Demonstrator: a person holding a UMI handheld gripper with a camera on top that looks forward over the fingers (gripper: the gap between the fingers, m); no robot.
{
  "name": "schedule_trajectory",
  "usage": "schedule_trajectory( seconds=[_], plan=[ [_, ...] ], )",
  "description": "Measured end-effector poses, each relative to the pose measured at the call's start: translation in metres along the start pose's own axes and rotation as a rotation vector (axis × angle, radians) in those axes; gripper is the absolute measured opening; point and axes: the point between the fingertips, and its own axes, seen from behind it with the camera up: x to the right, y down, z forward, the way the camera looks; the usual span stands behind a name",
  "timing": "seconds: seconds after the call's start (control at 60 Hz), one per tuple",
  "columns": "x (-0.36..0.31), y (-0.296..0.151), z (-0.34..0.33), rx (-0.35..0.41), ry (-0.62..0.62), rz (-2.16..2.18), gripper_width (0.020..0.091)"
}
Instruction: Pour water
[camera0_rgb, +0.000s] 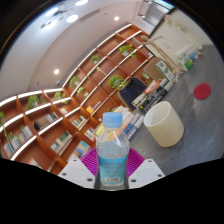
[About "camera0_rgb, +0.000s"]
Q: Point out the cream ceramic mug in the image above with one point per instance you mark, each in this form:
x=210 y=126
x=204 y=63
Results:
x=166 y=128

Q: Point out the chair with dark jacket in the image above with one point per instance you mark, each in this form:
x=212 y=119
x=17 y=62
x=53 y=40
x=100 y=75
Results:
x=131 y=91

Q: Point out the wooden shelf unit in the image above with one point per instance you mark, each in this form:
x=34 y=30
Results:
x=46 y=133

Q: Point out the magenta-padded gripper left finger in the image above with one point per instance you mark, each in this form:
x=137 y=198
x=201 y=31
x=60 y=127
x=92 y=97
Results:
x=75 y=171

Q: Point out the tan chair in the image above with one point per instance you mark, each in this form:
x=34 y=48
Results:
x=151 y=68

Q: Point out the recessed ceiling spotlight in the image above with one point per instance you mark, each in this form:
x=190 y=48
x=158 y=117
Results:
x=116 y=18
x=56 y=71

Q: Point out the clear water bottle blue cap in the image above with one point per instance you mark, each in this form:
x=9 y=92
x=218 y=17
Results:
x=112 y=156

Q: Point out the ceiling chandelier lights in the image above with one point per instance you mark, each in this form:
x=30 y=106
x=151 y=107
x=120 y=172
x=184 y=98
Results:
x=71 y=18

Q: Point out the flat round red coaster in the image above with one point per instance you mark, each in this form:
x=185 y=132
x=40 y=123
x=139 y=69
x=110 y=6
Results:
x=202 y=91

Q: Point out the stack of white books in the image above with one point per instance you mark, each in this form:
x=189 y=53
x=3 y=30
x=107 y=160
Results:
x=188 y=51

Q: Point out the white partition with dark top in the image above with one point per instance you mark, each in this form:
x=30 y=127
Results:
x=196 y=35

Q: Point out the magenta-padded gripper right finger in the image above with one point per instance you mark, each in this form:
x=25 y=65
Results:
x=146 y=171

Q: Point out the tall green white carton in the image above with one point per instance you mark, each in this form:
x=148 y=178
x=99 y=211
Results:
x=165 y=70

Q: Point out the wooden artist mannequin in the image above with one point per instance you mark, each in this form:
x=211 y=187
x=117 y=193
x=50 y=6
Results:
x=156 y=45

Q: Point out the stack of dark books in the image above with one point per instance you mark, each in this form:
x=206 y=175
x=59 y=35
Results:
x=151 y=96

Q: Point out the grey curtain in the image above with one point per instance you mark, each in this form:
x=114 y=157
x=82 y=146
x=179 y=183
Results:
x=155 y=13

